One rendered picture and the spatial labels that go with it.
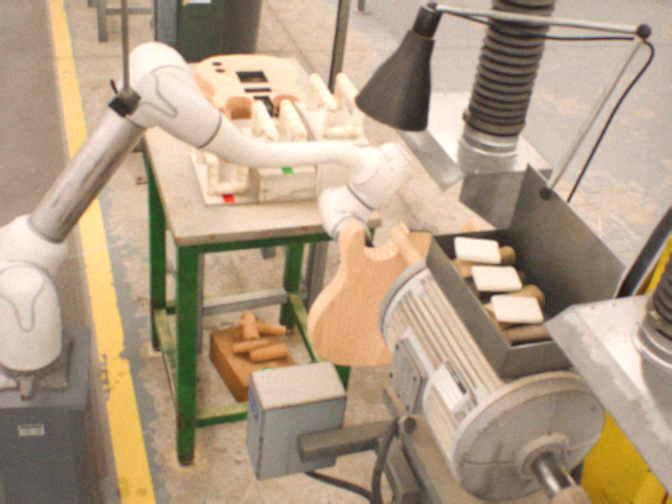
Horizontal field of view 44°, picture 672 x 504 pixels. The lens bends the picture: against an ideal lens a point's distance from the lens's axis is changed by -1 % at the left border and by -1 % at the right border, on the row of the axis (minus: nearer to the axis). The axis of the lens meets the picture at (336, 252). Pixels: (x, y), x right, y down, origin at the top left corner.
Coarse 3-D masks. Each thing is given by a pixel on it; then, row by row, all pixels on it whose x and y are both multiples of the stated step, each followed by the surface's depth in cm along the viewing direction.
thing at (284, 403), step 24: (264, 384) 150; (288, 384) 151; (312, 384) 152; (336, 384) 153; (264, 408) 146; (288, 408) 147; (312, 408) 149; (336, 408) 152; (264, 432) 149; (288, 432) 151; (312, 432) 154; (264, 456) 153; (288, 456) 156; (336, 480) 159
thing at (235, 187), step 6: (210, 186) 228; (216, 186) 229; (222, 186) 229; (228, 186) 230; (234, 186) 230; (240, 186) 231; (246, 186) 232; (210, 192) 229; (216, 192) 229; (222, 192) 230; (228, 192) 230; (234, 192) 231; (240, 192) 231
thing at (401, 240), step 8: (392, 232) 170; (400, 232) 169; (392, 240) 169; (400, 240) 167; (408, 240) 167; (400, 248) 166; (408, 248) 165; (408, 256) 163; (416, 256) 163; (408, 264) 163
